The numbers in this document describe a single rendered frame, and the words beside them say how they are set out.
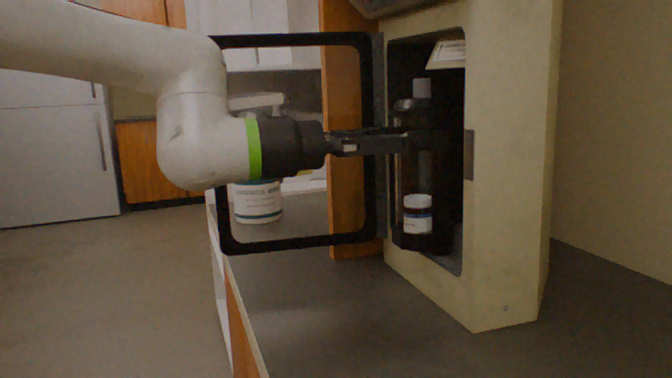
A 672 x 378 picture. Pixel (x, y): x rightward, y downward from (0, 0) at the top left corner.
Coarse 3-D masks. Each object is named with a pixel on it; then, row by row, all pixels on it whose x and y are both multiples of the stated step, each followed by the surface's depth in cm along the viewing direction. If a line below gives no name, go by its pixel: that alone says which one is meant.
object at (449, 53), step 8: (448, 32) 77; (456, 32) 76; (440, 40) 79; (448, 40) 76; (456, 40) 75; (464, 40) 74; (440, 48) 78; (448, 48) 76; (456, 48) 75; (464, 48) 74; (432, 56) 80; (440, 56) 77; (448, 56) 76; (456, 56) 75; (464, 56) 74; (432, 64) 79; (440, 64) 77; (448, 64) 75; (456, 64) 74; (464, 64) 74
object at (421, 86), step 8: (416, 80) 78; (424, 80) 78; (416, 88) 79; (424, 88) 78; (416, 96) 79; (424, 96) 78; (400, 104) 78; (408, 104) 77; (416, 104) 76; (424, 104) 76; (432, 104) 76; (440, 104) 76; (448, 104) 78
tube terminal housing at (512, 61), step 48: (480, 0) 63; (528, 0) 65; (384, 48) 91; (480, 48) 65; (528, 48) 67; (480, 96) 66; (528, 96) 68; (480, 144) 67; (528, 144) 70; (480, 192) 69; (528, 192) 71; (384, 240) 101; (480, 240) 70; (528, 240) 73; (432, 288) 84; (480, 288) 72; (528, 288) 75
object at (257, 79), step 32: (256, 64) 89; (288, 64) 90; (320, 64) 91; (352, 64) 92; (256, 96) 90; (288, 96) 91; (320, 96) 92; (352, 96) 93; (352, 128) 95; (352, 160) 96; (256, 192) 94; (288, 192) 95; (320, 192) 96; (352, 192) 97; (256, 224) 95; (288, 224) 96; (320, 224) 97; (352, 224) 99
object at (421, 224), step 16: (400, 128) 78; (416, 128) 77; (432, 128) 76; (448, 128) 78; (400, 160) 79; (416, 160) 78; (432, 160) 77; (448, 160) 79; (400, 176) 80; (416, 176) 78; (432, 176) 78; (448, 176) 80; (400, 192) 81; (416, 192) 79; (432, 192) 79; (448, 192) 80; (400, 208) 81; (416, 208) 79; (432, 208) 79; (448, 208) 81; (400, 224) 82; (416, 224) 80; (432, 224) 80; (448, 224) 82
